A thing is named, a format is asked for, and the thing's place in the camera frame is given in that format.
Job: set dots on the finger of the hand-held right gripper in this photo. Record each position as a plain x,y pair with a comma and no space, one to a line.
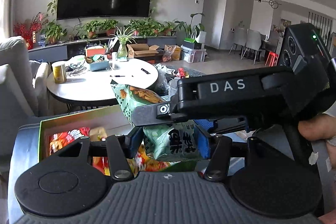
147,115
231,125

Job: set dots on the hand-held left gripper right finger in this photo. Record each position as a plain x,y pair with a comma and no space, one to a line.
203,144

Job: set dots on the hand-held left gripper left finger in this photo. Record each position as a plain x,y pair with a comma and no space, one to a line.
136,138

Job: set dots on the green snack packet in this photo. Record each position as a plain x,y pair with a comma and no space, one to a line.
168,142

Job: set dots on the green cardboard box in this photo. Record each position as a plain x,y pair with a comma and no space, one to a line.
43,140

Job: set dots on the person's right hand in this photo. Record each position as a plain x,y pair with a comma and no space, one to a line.
317,127

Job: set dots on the clear plastic bag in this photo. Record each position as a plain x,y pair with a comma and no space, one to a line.
162,74

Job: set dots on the white round table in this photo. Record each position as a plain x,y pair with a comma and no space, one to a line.
105,87

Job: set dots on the red stool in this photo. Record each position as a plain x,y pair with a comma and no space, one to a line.
271,57

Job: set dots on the red toy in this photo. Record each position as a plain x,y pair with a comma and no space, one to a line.
182,74

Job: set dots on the grey dining chair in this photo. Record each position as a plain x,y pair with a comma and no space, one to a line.
253,41
239,39

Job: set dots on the clear plastic storage box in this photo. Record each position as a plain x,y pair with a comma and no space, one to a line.
194,56

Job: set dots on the open cardboard box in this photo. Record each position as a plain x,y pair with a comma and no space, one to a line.
143,50

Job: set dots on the white cup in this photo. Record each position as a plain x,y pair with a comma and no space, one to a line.
114,56

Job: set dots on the green black box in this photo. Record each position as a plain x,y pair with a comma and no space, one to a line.
193,43

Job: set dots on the teal plastic basket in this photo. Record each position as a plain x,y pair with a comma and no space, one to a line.
98,64

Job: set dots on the large plant in white pot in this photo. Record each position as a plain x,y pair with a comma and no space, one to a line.
200,36

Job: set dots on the spider plant in glass vase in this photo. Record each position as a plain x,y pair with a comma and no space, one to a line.
122,41

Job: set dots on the orange box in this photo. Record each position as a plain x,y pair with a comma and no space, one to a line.
95,51

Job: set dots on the potted green plant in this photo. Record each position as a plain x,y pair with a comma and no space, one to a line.
155,26
109,26
92,28
169,27
136,26
53,32

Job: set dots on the yellow can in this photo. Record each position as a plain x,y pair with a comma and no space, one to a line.
59,73

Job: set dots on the blue striped tablecloth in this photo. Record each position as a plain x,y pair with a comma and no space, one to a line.
23,150

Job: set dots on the grey television cabinet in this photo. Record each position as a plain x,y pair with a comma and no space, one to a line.
52,52

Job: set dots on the grey armchair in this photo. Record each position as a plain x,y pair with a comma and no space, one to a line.
15,77

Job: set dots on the red flower decoration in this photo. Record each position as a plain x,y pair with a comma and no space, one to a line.
27,29

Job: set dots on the framed wall picture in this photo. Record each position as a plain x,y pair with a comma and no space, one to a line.
285,24

